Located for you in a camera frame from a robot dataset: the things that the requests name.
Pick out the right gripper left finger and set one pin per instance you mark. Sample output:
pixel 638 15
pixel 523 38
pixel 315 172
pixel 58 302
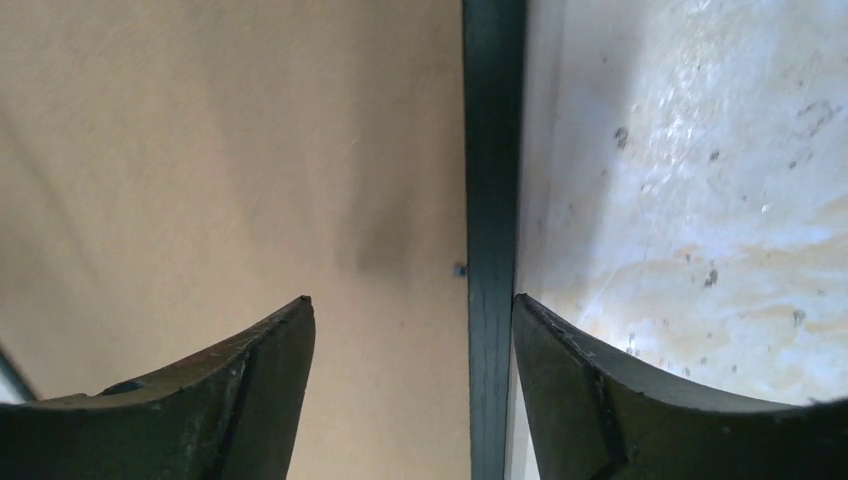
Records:
pixel 229 411

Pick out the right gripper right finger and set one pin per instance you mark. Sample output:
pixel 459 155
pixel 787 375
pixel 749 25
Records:
pixel 595 412

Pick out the brown cardboard backing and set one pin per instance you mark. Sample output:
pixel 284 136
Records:
pixel 174 171

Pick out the black picture frame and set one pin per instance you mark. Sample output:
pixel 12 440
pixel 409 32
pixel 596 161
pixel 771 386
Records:
pixel 494 34

